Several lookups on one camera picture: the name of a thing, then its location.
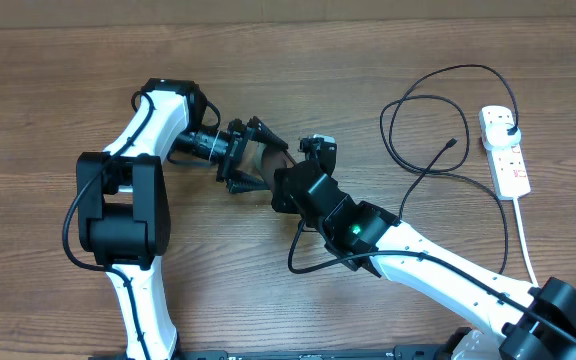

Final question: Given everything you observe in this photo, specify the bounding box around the white charger plug adapter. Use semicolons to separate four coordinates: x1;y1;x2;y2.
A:
482;123;522;151

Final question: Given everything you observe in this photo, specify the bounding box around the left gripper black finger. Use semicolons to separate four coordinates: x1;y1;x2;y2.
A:
226;170;270;194
247;116;289;150

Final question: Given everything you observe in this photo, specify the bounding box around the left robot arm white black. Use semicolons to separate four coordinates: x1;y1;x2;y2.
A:
62;78;288;359

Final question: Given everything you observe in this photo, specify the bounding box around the black charger cable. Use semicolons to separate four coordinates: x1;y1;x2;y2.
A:
379;63;521;276

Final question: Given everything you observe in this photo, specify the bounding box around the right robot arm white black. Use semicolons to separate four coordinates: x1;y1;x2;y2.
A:
257;137;576;359

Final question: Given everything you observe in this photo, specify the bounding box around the white power strip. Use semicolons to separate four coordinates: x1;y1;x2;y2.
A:
479;105;531;200

